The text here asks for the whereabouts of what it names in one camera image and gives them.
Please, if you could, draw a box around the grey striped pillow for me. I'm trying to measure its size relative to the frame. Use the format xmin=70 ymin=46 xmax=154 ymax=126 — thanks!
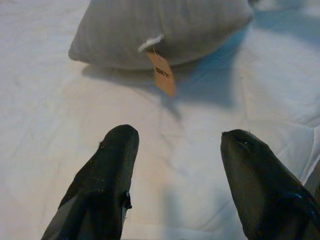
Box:
xmin=67 ymin=0 xmax=255 ymax=71

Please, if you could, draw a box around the white quilted mattress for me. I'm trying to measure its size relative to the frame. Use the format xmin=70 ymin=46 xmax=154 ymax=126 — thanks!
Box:
xmin=0 ymin=0 xmax=320 ymax=240

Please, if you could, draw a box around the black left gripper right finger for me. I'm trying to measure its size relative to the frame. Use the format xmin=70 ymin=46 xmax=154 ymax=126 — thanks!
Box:
xmin=219 ymin=128 xmax=320 ymax=240

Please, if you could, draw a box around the white fabric label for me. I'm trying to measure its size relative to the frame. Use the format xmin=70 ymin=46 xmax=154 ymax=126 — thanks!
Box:
xmin=137 ymin=34 xmax=165 ymax=53

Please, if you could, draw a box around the brown paper tag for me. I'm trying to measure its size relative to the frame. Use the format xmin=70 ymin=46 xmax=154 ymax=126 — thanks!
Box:
xmin=146 ymin=51 xmax=177 ymax=97

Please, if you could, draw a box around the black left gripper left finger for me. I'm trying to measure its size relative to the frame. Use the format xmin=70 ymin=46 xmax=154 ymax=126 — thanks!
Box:
xmin=41 ymin=124 xmax=140 ymax=240

